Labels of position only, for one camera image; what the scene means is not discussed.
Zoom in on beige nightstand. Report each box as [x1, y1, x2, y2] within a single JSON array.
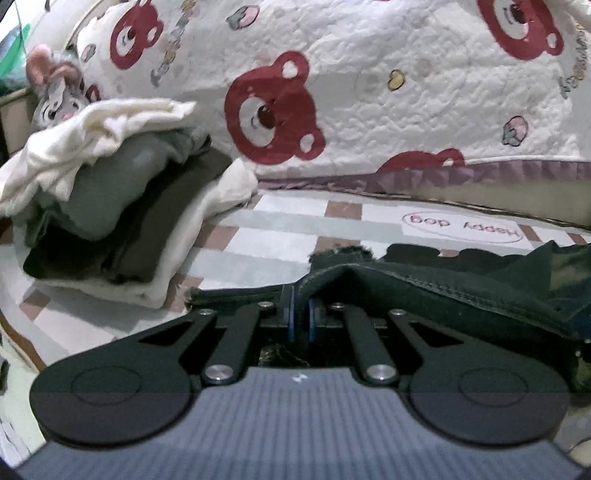
[[0, 88, 38, 158]]

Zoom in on grey plush rabbit toy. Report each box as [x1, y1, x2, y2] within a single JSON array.
[[25, 44, 88, 127]]

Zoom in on grey folded garment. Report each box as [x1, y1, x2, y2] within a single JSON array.
[[25, 127, 213, 241]]

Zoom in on white folded garment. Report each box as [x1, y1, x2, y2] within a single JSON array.
[[0, 97, 197, 217]]

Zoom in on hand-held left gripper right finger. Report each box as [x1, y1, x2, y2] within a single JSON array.
[[305, 295, 465, 387]]

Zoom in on white bear print quilt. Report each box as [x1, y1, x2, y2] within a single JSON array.
[[74, 0, 591, 217]]

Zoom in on dark olive folded garment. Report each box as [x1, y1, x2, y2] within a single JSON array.
[[22, 148, 234, 284]]

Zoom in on dark green pants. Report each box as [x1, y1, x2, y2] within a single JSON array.
[[187, 242, 591, 393]]

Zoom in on beige bed frame gold trim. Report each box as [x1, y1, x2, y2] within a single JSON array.
[[429, 182, 591, 232]]

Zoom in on green plastic bag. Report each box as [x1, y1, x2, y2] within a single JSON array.
[[0, 28, 33, 97]]

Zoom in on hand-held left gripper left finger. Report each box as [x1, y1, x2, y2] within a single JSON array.
[[136, 284, 296, 387]]

